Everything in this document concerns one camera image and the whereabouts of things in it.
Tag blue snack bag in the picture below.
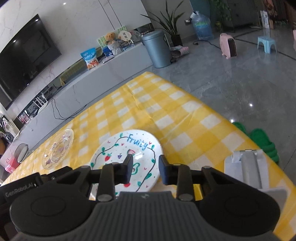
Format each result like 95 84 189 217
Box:
80 48 99 70

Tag grey trash bin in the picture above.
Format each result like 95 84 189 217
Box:
142 30 172 69

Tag clear glass plate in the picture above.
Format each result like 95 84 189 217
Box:
42 128 74 169

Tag fruit-printed white plate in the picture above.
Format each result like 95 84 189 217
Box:
89 129 164 193

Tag white marble media console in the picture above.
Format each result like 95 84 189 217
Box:
0 43 154 163

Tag grey drawer cabinet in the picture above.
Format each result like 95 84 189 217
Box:
225 0 264 33

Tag small blue stool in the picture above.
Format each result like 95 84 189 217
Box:
257 36 277 54

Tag green picture card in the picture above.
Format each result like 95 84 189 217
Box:
97 25 126 50

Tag pink patterned bag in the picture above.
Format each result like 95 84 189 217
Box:
171 46 190 57

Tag white paper bag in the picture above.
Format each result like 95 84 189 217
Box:
260 10 270 28

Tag decorative display plate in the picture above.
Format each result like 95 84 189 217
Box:
129 30 142 42

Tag yellow checked tablecloth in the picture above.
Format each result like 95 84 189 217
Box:
0 71 296 241

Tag white picture card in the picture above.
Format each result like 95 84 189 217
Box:
5 119 20 137

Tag round grey stool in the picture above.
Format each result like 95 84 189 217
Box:
13 143 29 163

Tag round paper fan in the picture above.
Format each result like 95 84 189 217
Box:
118 31 132 42

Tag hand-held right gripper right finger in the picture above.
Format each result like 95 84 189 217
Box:
158 154 233 202

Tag white router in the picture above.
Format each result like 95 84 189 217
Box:
32 92 48 107

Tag pink space heater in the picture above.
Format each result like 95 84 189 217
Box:
219 33 238 59

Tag long-leaf plant in black pot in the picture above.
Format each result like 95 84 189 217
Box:
141 6 185 47

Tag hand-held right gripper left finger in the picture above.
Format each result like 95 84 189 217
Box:
67 153 134 202

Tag green pothos plant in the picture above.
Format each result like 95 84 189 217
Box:
209 0 232 30

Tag white phone stand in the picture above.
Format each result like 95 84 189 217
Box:
224 149 287 200

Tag black wall television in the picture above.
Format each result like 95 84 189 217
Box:
0 14 62 110

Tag black power cable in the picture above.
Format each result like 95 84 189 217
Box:
51 97 87 120

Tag blue water jug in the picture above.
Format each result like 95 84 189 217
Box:
190 11 214 41

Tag pink storage box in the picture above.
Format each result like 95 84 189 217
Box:
5 159 20 174

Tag plant in blue vase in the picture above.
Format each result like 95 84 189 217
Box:
0 116 14 142

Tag black floor cable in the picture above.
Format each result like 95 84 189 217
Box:
193 39 220 49

